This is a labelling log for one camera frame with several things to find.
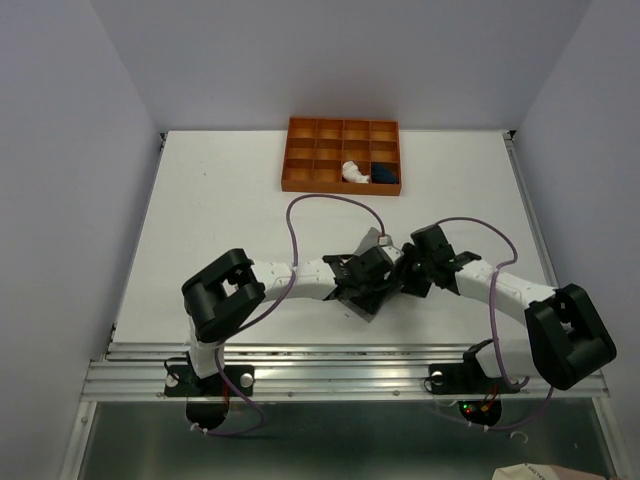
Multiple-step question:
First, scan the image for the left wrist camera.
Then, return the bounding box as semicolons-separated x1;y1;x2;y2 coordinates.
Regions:
378;235;403;264

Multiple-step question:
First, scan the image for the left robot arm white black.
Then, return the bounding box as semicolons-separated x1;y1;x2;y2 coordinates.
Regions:
181;245;404;394

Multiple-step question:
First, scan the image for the white pink grey underwear pile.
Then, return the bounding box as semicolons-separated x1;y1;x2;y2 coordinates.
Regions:
341;161;370;184

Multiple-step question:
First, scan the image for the navy blue underwear white trim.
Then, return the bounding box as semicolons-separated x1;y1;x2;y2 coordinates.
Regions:
371;162;400;185

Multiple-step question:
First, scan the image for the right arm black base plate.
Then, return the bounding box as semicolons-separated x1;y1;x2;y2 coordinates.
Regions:
427;363;519;395

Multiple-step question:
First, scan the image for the white pink bag corner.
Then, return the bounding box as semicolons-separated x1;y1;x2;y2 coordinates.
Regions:
492;463;602;480

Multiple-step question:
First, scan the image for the aluminium rail frame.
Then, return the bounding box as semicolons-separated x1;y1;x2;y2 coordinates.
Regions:
79;131;614;479

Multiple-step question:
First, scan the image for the orange compartment tray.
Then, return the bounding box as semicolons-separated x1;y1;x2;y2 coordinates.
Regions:
281;117;402;196

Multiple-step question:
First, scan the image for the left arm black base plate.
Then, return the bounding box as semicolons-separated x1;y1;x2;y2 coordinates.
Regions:
164;364;255;398

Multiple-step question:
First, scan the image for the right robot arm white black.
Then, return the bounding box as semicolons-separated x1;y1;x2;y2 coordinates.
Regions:
403;224;617;393

